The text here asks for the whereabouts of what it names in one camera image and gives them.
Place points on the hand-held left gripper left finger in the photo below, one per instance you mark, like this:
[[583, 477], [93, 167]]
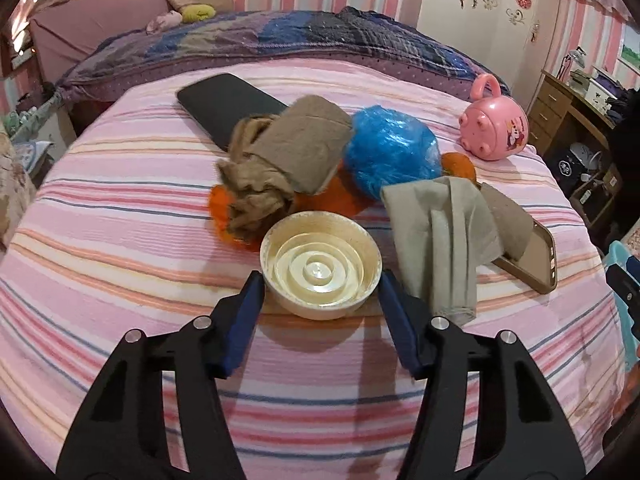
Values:
[[247, 320]]

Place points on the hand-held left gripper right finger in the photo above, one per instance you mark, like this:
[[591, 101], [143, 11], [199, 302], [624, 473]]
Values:
[[397, 320]]

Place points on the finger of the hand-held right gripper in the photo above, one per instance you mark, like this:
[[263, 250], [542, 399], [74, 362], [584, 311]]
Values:
[[625, 285]]

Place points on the light blue plastic basin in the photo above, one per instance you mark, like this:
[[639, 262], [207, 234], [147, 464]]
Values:
[[617, 252]]

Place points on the cream round bowl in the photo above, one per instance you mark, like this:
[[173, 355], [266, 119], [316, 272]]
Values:
[[320, 270]]

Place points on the blue plastic bag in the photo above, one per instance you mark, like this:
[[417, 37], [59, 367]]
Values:
[[390, 145]]

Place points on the grey-beige cloth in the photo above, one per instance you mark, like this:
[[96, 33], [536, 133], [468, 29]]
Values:
[[430, 240]]

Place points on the phone in brown case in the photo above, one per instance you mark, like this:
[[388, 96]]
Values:
[[540, 260]]

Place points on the black hanging garment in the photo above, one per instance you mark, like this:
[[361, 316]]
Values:
[[627, 160]]

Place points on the pink striped bed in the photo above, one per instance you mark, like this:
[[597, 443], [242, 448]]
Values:
[[150, 240]]

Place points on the white bag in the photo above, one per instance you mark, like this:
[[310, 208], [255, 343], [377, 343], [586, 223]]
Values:
[[584, 155]]

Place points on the white box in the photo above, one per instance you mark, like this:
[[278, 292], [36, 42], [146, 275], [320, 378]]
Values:
[[600, 92]]

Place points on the wooden desk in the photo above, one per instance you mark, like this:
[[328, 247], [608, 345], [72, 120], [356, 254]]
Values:
[[550, 100]]

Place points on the black rectangular case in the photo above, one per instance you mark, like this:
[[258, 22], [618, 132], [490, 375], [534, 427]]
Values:
[[220, 100]]

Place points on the desk lamp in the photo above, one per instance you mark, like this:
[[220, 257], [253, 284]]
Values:
[[572, 60]]

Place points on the floral cloth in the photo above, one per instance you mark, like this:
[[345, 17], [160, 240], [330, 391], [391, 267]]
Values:
[[15, 190]]

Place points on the white patterned cloth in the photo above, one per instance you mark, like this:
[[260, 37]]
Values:
[[32, 155]]

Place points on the white wardrobe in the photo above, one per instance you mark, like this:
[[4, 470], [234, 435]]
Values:
[[450, 35]]

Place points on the purple plaid quilt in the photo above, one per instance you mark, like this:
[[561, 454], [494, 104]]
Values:
[[300, 35]]

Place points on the pink plush toy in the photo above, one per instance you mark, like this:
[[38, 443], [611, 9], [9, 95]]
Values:
[[165, 21]]

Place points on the yellow plush toy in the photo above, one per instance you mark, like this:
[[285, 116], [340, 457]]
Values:
[[198, 13]]

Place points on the mauve padded headboard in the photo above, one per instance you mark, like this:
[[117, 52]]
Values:
[[90, 25]]

